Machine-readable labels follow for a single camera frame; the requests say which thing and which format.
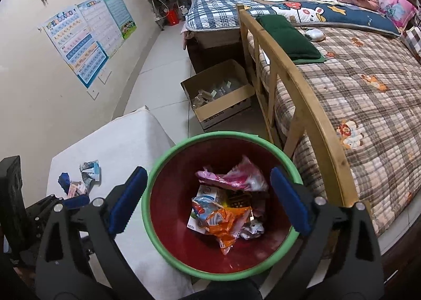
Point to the red bucket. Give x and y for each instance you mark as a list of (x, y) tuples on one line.
[(172, 17)]

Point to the white computer mouse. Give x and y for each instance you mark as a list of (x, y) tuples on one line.
[(315, 35)]

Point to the blue snack wrapper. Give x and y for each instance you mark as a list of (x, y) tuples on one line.
[(64, 181)]

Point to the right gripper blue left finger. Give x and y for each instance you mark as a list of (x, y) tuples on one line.
[(123, 200)]

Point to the wooden bed footboard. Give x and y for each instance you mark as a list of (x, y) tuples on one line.
[(296, 121)]

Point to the pink plastic wrapper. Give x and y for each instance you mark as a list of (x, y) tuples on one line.
[(245, 177)]

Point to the dark green cushion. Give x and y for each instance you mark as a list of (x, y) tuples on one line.
[(298, 48)]

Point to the clear blue wrapper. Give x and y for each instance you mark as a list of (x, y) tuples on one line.
[(90, 172)]

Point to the orange snack bag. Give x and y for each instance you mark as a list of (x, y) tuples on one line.
[(222, 222)]

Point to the educational wall posters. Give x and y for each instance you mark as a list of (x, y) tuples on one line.
[(88, 34)]

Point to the navy cartoon blanket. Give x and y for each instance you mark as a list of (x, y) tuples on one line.
[(323, 14)]

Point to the blue plaid bedspread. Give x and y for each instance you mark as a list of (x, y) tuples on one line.
[(215, 15)]

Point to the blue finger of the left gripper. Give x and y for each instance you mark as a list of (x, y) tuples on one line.
[(76, 202)]

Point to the pink floral pillow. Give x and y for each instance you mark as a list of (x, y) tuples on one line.
[(400, 12)]

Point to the brown cardboard box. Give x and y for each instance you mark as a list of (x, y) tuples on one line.
[(218, 93)]

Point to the red bin with green rim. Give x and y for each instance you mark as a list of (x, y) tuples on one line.
[(166, 207)]

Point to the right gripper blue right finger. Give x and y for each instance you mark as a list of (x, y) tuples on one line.
[(295, 199)]

